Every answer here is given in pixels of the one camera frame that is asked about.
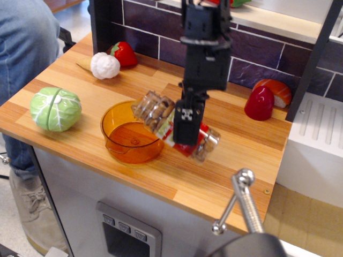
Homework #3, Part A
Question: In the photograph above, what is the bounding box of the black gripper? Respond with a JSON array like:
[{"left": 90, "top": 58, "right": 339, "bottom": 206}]
[{"left": 173, "top": 40, "right": 232, "bottom": 146}]

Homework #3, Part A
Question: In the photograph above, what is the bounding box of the beige sneaker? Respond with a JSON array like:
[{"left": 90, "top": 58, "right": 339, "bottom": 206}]
[{"left": 9, "top": 170, "right": 68, "bottom": 255}]

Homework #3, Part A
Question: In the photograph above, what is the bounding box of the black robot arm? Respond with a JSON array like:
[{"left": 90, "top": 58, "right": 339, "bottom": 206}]
[{"left": 173, "top": 1, "right": 232, "bottom": 146}]

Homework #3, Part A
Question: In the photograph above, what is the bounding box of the red green toy on shelf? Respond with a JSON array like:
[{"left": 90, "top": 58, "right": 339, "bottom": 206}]
[{"left": 208, "top": 0, "right": 251, "bottom": 8}]

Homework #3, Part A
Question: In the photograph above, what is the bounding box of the person in blue jeans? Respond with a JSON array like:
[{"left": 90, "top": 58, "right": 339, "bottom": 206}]
[{"left": 0, "top": 0, "right": 61, "bottom": 180}]

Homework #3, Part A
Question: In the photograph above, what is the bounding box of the toy salmon sushi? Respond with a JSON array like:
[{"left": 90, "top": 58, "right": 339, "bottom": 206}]
[{"left": 252, "top": 79, "right": 292, "bottom": 108}]

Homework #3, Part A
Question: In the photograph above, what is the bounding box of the red toy pepper half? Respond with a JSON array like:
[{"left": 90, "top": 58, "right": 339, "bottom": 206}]
[{"left": 244, "top": 86, "right": 274, "bottom": 121}]

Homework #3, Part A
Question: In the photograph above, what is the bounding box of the black shelf post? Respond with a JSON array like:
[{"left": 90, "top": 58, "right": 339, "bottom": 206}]
[{"left": 285, "top": 0, "right": 342, "bottom": 122}]

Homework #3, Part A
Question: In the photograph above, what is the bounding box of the wooden shelf board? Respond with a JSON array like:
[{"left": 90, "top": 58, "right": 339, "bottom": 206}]
[{"left": 155, "top": 0, "right": 322, "bottom": 45}]

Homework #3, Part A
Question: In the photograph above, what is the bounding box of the toy red strawberry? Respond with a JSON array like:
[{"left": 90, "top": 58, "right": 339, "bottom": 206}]
[{"left": 110, "top": 42, "right": 138, "bottom": 66}]

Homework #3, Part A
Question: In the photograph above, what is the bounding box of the green toy cabbage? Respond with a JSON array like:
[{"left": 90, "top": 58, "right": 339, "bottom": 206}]
[{"left": 29, "top": 87, "right": 82, "bottom": 132}]

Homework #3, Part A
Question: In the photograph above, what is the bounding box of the orange transparent plastic pot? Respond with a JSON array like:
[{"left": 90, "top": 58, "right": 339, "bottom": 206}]
[{"left": 100, "top": 101, "right": 164, "bottom": 164}]

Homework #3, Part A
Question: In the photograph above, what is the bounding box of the grey oven control panel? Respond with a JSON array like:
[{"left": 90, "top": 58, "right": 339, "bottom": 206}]
[{"left": 96, "top": 201, "right": 162, "bottom": 257}]

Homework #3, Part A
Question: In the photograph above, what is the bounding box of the glass jar of almonds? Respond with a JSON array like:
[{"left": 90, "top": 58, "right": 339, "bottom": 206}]
[{"left": 131, "top": 91, "right": 220, "bottom": 163}]

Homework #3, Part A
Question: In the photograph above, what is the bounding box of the toy white ice cream cone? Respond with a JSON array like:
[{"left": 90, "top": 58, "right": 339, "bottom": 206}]
[{"left": 77, "top": 52, "right": 121, "bottom": 80}]

